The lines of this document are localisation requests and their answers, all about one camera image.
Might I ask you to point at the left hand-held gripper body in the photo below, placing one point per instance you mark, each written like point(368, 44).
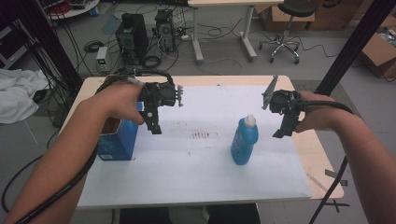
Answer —
point(163, 95)

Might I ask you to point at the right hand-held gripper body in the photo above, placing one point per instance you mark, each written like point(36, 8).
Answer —
point(285, 101)

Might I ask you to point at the blue carton box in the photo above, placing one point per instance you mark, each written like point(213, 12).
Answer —
point(120, 144)

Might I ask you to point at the blue bottle with white cap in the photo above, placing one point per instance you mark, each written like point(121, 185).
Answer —
point(244, 141)

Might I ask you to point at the person's right hand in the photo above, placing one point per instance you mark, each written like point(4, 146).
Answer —
point(317, 115)

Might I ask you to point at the person's left hand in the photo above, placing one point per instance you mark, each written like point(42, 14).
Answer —
point(124, 101)

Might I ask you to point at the light wooden table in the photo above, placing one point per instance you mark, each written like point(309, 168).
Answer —
point(320, 168)

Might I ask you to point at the white table mat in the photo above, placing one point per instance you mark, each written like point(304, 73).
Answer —
point(193, 174)

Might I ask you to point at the large black computer tower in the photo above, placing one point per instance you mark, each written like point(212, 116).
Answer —
point(132, 39)

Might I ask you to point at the small black computer tower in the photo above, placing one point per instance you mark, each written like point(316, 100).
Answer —
point(165, 29)

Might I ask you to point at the white power supply unit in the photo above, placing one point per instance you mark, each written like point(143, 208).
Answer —
point(101, 59)

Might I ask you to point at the flat cardboard box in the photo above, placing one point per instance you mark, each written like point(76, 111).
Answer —
point(280, 18)

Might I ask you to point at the black metal stand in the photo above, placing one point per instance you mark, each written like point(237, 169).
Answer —
point(355, 46)
point(46, 40)

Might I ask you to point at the black tape cross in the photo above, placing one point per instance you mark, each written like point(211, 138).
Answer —
point(337, 204)

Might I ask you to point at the black swivel stool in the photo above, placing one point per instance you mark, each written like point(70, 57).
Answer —
point(295, 7)

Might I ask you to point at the large brown cardboard box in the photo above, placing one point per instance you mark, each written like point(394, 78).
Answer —
point(333, 15)

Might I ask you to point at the open cardboard box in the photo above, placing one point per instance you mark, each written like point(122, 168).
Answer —
point(378, 51)

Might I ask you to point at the white-legged desk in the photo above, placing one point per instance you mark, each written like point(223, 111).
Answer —
point(218, 2)

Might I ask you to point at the round white table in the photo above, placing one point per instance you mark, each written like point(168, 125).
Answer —
point(77, 11)

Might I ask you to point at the white cloth heap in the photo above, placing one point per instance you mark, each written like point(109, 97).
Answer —
point(17, 93)

